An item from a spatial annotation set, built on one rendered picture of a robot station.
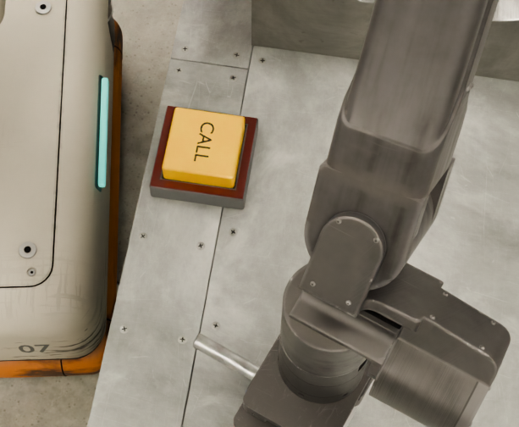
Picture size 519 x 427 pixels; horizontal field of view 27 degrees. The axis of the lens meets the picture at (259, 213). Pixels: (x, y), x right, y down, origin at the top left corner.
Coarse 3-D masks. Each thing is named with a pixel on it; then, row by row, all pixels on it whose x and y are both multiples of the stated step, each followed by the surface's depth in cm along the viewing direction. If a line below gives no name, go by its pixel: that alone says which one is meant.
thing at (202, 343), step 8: (200, 336) 81; (200, 344) 81; (208, 344) 81; (216, 344) 81; (208, 352) 81; (216, 352) 81; (224, 352) 81; (232, 352) 81; (224, 360) 80; (232, 360) 80; (240, 360) 80; (248, 360) 81; (232, 368) 80; (240, 368) 80; (248, 368) 80; (256, 368) 80; (248, 376) 80; (352, 416) 81
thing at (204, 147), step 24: (192, 120) 89; (216, 120) 89; (240, 120) 89; (168, 144) 88; (192, 144) 88; (216, 144) 88; (240, 144) 89; (168, 168) 87; (192, 168) 87; (216, 168) 87
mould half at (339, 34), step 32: (256, 0) 90; (288, 0) 90; (320, 0) 89; (352, 0) 88; (512, 0) 88; (256, 32) 94; (288, 32) 94; (320, 32) 93; (352, 32) 92; (512, 32) 89; (480, 64) 94; (512, 64) 93
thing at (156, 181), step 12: (168, 108) 91; (168, 120) 91; (252, 120) 91; (168, 132) 90; (252, 132) 90; (156, 168) 89; (240, 168) 89; (156, 180) 88; (168, 180) 88; (240, 180) 88; (204, 192) 88; (216, 192) 88; (228, 192) 88; (240, 192) 88
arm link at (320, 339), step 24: (288, 288) 61; (288, 312) 60; (312, 312) 60; (336, 312) 60; (360, 312) 59; (288, 336) 61; (312, 336) 59; (336, 336) 59; (360, 336) 59; (384, 336) 59; (312, 360) 61; (336, 360) 60; (360, 360) 62
